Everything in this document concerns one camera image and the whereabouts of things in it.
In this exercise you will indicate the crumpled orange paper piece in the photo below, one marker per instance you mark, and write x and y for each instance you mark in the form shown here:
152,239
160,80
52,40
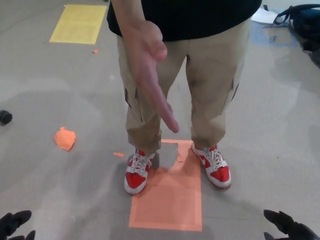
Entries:
65,138

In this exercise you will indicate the white paper sheet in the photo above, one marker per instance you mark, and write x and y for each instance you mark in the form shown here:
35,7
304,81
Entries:
263,15

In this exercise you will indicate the dark blue backpack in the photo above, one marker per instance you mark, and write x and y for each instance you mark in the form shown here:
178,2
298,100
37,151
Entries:
305,22

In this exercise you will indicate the red white sneaker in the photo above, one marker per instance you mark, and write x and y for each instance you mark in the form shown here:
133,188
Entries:
217,172
136,175

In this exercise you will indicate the beige cargo trousers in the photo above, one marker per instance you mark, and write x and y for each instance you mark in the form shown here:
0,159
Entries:
212,75

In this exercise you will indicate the yellow paper sheet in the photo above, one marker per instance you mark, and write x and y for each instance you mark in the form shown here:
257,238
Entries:
77,25

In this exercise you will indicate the person's bare right hand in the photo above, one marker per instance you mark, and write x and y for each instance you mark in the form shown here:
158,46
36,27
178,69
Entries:
145,50

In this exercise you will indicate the red white left sneaker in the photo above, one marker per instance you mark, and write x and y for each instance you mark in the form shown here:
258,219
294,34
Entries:
217,172

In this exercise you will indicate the red white right sneaker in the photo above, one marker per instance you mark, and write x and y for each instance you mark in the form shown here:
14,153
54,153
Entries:
136,175

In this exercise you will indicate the black caster wheel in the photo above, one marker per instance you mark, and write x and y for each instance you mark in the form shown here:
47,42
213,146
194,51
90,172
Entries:
5,117

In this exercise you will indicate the blue floor marking sheet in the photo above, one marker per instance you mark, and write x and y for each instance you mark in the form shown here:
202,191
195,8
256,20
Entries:
257,35

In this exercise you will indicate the large torn orange paper sheet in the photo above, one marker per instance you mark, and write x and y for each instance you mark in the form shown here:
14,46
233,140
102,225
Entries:
170,200

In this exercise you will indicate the tiny orange paper scrap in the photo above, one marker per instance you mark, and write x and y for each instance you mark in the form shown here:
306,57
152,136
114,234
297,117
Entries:
95,51

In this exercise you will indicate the long orange paper scrap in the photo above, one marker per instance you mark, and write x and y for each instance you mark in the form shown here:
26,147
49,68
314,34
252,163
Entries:
118,154

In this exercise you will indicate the black bag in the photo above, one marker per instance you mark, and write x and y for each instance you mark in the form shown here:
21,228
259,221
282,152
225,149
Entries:
311,45

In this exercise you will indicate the person's bare right forearm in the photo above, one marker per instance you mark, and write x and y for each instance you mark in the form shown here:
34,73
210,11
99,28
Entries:
126,11

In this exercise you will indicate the black t-shirt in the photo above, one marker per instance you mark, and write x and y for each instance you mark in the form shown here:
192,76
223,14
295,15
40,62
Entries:
200,15

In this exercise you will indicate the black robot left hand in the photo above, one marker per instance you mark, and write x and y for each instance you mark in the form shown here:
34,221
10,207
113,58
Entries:
12,221

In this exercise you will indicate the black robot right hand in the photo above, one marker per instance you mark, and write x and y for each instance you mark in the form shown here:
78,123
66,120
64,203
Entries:
290,225

